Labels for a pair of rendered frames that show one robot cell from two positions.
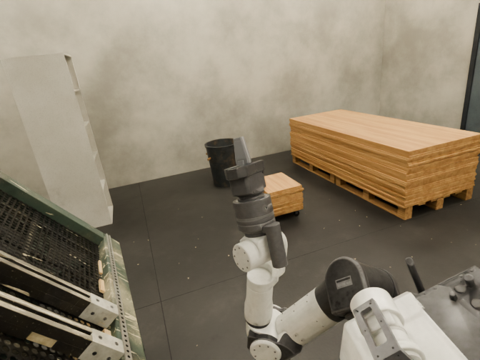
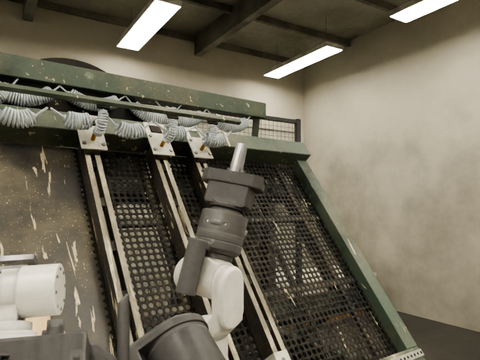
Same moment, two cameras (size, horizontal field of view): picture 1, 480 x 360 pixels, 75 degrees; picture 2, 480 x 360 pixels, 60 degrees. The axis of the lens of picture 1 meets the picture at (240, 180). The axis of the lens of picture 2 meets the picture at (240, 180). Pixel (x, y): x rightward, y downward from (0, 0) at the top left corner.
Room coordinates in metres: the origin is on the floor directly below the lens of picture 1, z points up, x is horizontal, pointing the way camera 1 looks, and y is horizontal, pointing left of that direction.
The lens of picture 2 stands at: (0.50, -0.78, 1.53)
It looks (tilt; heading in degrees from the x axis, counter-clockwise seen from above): 4 degrees up; 76
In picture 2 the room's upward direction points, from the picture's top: straight up
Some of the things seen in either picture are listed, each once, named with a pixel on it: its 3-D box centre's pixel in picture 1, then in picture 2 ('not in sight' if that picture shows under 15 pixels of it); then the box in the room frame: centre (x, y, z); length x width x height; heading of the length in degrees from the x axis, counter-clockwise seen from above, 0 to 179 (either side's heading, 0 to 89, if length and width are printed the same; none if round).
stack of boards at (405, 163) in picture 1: (364, 151); not in sight; (4.24, -1.80, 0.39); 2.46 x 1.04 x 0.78; 18
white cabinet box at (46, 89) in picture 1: (66, 146); not in sight; (3.84, 2.06, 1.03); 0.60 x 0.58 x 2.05; 18
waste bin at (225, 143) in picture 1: (223, 163); not in sight; (4.64, 0.22, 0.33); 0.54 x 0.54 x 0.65
